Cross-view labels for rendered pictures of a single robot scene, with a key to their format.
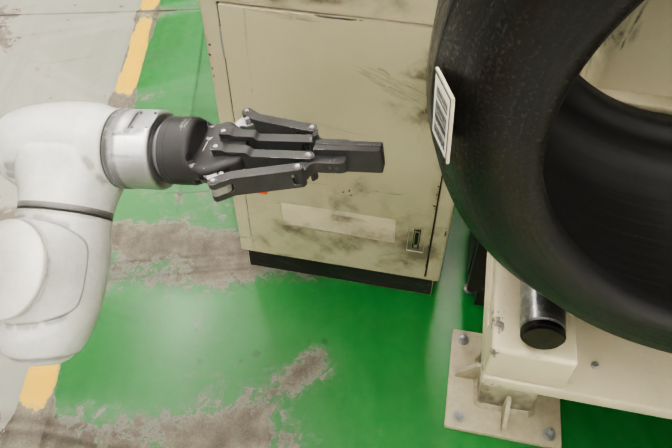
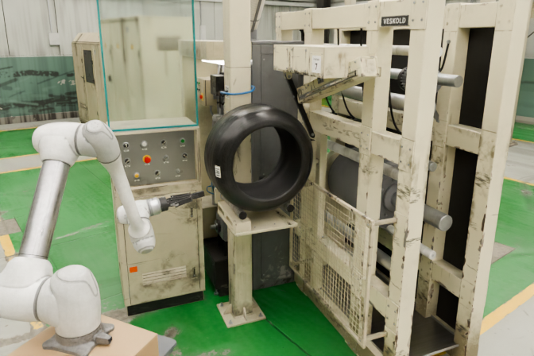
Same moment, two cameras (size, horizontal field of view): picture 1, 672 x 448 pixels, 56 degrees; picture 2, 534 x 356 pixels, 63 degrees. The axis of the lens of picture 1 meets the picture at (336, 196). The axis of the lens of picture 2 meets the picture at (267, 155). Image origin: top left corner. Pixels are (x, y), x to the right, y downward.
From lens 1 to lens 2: 184 cm
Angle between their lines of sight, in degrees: 42
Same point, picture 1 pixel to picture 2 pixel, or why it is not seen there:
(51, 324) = (151, 237)
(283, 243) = (144, 295)
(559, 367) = (248, 223)
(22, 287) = (147, 227)
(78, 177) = (145, 211)
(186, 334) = not seen: hidden behind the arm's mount
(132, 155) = (155, 204)
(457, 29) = (217, 159)
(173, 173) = (164, 206)
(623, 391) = (261, 228)
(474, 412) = (235, 319)
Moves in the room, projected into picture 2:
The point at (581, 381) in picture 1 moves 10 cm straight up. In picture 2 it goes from (253, 229) to (253, 212)
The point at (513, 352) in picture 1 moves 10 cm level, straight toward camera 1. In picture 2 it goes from (239, 222) to (239, 230)
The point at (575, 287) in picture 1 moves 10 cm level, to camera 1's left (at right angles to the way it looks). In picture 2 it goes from (244, 197) to (227, 200)
